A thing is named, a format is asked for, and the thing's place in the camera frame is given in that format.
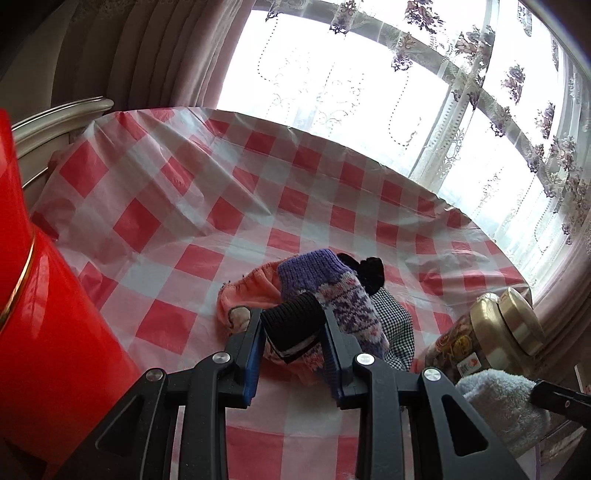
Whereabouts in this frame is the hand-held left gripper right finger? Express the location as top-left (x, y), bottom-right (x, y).
top-left (323, 309), bottom-right (527, 480)

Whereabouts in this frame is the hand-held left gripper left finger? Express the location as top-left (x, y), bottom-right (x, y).
top-left (53, 307), bottom-right (266, 480)

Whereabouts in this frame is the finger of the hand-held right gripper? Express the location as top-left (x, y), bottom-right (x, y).
top-left (530, 378), bottom-right (591, 423)

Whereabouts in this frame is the black ribbed striped sock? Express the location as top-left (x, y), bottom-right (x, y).
top-left (261, 292), bottom-right (328, 367)

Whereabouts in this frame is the teal terry towel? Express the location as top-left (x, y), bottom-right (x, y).
top-left (455, 369), bottom-right (566, 457)

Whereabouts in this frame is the salmon cloth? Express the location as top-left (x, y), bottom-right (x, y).
top-left (217, 261), bottom-right (287, 334)

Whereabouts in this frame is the mauve patterned curtain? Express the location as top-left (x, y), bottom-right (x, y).
top-left (531, 258), bottom-right (591, 370)

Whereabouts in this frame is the black white houndstooth cloth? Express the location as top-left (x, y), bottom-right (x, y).
top-left (369, 288), bottom-right (416, 372)

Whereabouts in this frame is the purple knitted sock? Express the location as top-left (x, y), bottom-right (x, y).
top-left (277, 249), bottom-right (391, 386)

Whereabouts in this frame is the glass jar with metal lid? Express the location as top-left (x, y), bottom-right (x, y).
top-left (422, 287), bottom-right (546, 384)

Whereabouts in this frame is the black fuzzy cloth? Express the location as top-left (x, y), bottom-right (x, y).
top-left (336, 253), bottom-right (386, 296)

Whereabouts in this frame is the red white checked tablecloth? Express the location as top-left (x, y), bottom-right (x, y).
top-left (30, 106), bottom-right (534, 480)

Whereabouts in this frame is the red thermos jug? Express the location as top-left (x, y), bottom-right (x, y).
top-left (0, 108), bottom-right (144, 480)

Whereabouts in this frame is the sheer embroidered lace curtain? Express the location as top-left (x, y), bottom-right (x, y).
top-left (217, 0), bottom-right (591, 296)

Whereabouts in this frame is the cream dresser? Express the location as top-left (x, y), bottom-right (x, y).
top-left (10, 96), bottom-right (115, 185)

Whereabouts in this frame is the pink curtain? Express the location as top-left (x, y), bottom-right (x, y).
top-left (46, 0), bottom-right (259, 121)

